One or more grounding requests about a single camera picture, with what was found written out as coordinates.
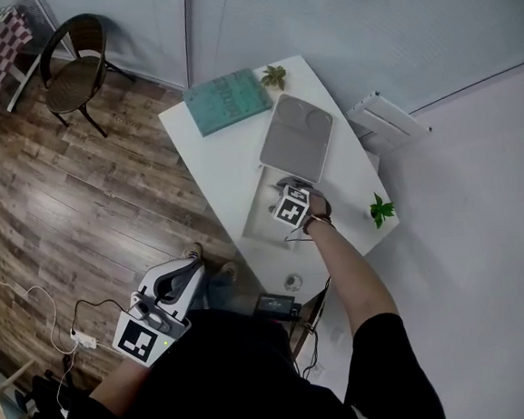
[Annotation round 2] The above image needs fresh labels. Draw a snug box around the black power adapter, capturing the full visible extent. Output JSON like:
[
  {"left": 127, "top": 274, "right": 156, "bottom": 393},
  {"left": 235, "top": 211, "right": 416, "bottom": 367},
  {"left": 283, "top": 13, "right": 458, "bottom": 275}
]
[{"left": 252, "top": 289, "right": 303, "bottom": 326}]

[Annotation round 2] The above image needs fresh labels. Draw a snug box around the person's left shoe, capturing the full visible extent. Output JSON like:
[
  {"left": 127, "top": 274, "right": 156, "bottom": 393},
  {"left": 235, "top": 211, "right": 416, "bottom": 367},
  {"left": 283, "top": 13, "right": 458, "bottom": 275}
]
[{"left": 179, "top": 241, "right": 205, "bottom": 263}]

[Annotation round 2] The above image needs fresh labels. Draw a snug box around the brown wrist bracelet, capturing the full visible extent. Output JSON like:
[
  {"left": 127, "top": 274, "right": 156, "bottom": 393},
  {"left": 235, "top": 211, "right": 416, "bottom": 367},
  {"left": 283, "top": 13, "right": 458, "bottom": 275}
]
[{"left": 301, "top": 213, "right": 337, "bottom": 236}]

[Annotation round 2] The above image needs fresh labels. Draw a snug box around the small green potted plant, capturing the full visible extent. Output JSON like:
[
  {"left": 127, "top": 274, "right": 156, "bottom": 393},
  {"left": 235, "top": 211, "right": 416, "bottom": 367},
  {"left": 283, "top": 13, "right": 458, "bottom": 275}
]
[
  {"left": 367, "top": 190, "right": 399, "bottom": 231},
  {"left": 258, "top": 63, "right": 290, "bottom": 94}
]

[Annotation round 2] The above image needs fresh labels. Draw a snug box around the black adapter cable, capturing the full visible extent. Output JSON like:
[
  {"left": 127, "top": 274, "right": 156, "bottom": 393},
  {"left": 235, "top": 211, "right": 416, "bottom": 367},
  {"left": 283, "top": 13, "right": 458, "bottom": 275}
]
[{"left": 290, "top": 277, "right": 341, "bottom": 381}]

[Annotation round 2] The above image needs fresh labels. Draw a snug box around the person's left forearm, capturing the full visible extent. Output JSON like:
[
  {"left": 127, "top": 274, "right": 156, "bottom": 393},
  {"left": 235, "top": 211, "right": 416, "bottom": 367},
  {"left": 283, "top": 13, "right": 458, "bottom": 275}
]
[{"left": 84, "top": 355, "right": 159, "bottom": 419}]

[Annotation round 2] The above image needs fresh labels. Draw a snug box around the person's right shoe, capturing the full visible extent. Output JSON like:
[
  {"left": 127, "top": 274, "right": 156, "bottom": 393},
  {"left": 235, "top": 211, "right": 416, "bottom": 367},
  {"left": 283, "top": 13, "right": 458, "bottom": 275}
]
[{"left": 215, "top": 260, "right": 242, "bottom": 283}]

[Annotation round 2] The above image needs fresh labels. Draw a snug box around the white slatted chair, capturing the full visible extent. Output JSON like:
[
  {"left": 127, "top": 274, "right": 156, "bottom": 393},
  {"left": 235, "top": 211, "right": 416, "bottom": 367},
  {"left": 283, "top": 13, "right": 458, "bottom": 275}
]
[{"left": 342, "top": 85, "right": 436, "bottom": 157}]

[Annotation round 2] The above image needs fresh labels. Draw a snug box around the white cable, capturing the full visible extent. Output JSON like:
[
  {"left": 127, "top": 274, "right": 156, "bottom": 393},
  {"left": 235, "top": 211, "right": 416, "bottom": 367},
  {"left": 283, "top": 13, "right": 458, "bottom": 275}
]
[{"left": 0, "top": 235, "right": 87, "bottom": 417}]

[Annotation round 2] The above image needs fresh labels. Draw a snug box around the person's right forearm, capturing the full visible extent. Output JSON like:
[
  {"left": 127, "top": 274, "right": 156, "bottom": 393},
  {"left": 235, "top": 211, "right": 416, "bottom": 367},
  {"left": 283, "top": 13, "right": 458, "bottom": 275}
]
[{"left": 306, "top": 214, "right": 402, "bottom": 338}]

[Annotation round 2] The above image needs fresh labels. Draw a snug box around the person's black shirt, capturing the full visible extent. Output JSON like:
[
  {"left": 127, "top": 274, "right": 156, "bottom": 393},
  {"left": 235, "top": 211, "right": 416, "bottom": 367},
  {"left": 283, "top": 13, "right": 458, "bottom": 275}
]
[{"left": 7, "top": 287, "right": 447, "bottom": 419}]

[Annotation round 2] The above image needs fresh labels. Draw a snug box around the round grey cable grommet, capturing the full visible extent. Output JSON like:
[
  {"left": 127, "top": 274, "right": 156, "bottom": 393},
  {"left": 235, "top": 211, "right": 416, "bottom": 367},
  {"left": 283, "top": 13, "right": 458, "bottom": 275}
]
[{"left": 283, "top": 272, "right": 304, "bottom": 293}]

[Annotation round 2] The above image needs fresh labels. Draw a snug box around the white power strip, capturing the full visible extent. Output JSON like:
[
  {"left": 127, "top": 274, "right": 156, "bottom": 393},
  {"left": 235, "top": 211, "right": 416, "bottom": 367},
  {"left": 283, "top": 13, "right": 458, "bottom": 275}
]
[{"left": 68, "top": 326, "right": 100, "bottom": 352}]

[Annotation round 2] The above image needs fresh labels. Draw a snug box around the white box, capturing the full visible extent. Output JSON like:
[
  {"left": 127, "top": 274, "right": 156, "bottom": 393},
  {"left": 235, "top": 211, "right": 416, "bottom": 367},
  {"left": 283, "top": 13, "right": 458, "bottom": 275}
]
[{"left": 229, "top": 88, "right": 346, "bottom": 255}]

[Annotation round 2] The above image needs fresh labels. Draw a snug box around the person's right hand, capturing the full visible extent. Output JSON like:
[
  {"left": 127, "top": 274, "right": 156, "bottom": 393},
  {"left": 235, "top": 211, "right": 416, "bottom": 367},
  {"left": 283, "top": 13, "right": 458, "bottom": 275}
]
[{"left": 305, "top": 191, "right": 332, "bottom": 219}]

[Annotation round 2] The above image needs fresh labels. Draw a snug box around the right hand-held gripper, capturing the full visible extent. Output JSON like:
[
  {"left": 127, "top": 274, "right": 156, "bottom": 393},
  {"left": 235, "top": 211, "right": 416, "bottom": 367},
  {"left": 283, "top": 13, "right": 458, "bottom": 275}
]
[{"left": 268, "top": 175, "right": 323, "bottom": 230}]

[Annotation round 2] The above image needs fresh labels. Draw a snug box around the black round-back chair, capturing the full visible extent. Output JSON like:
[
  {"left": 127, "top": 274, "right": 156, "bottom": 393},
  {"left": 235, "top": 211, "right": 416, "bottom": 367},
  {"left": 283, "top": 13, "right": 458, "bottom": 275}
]
[{"left": 34, "top": 8, "right": 142, "bottom": 145}]

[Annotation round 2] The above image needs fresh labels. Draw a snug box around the green book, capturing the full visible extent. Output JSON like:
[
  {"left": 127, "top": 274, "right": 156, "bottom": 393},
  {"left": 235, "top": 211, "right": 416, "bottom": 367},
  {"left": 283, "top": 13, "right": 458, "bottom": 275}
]
[{"left": 180, "top": 65, "right": 277, "bottom": 140}]

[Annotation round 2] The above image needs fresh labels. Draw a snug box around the white table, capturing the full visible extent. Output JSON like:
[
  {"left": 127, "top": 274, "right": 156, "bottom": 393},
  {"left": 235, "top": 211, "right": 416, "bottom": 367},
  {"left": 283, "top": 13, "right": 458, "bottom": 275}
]
[{"left": 153, "top": 46, "right": 408, "bottom": 318}]

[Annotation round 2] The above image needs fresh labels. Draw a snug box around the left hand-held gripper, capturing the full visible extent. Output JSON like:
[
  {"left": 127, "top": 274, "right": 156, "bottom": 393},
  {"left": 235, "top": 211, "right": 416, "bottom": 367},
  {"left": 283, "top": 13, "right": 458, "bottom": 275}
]
[{"left": 105, "top": 257, "right": 213, "bottom": 371}]

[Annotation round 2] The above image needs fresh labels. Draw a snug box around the person's shoe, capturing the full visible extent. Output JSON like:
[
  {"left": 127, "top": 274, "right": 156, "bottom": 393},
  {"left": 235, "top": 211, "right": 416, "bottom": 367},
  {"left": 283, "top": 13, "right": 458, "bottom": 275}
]
[
  {"left": 215, "top": 260, "right": 242, "bottom": 283},
  {"left": 179, "top": 241, "right": 205, "bottom": 263}
]

